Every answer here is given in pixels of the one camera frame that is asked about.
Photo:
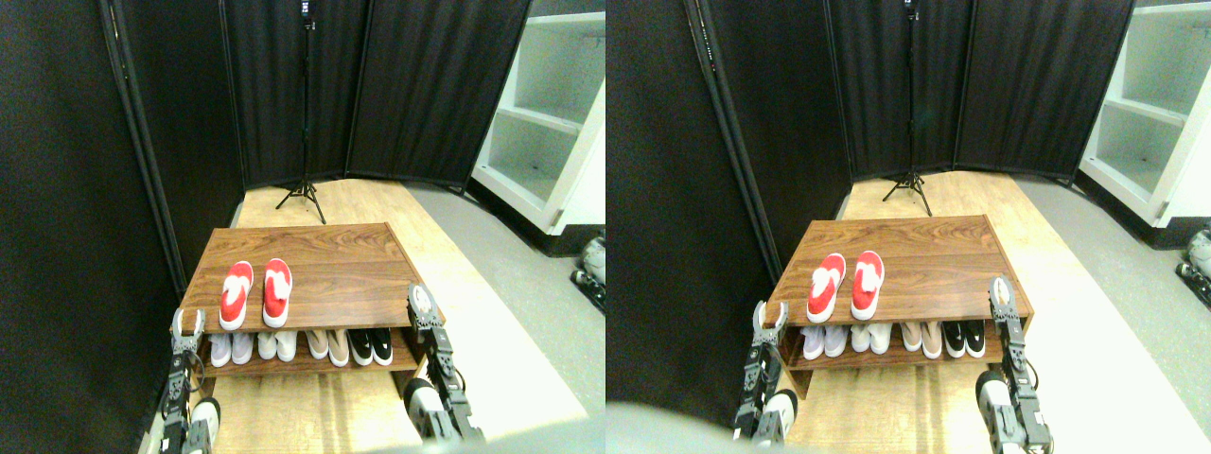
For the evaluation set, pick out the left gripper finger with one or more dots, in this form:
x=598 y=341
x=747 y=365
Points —
x=782 y=318
x=759 y=320
x=200 y=326
x=177 y=329

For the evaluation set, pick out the red shoe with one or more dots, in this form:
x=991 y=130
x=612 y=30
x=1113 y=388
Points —
x=235 y=307
x=822 y=303
x=865 y=301
x=275 y=305

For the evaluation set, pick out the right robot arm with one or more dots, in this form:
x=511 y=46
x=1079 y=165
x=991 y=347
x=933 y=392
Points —
x=459 y=411
x=1026 y=411

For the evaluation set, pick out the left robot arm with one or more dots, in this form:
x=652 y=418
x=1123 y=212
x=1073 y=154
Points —
x=757 y=411
x=180 y=416

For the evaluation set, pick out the lilac shoe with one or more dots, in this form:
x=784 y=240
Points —
x=835 y=341
x=813 y=342
x=220 y=350
x=242 y=348

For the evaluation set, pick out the black shoe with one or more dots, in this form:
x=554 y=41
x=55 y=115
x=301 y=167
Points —
x=954 y=341
x=974 y=340
x=381 y=348
x=360 y=350

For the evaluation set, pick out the white shoe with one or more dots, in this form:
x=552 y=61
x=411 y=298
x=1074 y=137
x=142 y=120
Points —
x=860 y=340
x=286 y=347
x=267 y=346
x=879 y=340

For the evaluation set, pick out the beige shoe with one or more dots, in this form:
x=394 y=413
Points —
x=910 y=338
x=317 y=344
x=932 y=342
x=338 y=350

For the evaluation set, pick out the brown shoe rack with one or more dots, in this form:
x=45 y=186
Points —
x=350 y=274
x=937 y=270

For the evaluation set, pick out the grey and black device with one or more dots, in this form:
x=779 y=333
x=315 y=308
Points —
x=594 y=260
x=1200 y=255

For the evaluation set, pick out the black curtain stand pole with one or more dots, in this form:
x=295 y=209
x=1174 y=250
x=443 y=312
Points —
x=733 y=142
x=142 y=142

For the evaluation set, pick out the white shelf unit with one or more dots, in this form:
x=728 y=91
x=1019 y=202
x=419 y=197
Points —
x=1135 y=132
x=530 y=142

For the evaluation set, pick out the black tripod stand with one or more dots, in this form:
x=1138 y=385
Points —
x=912 y=95
x=307 y=95

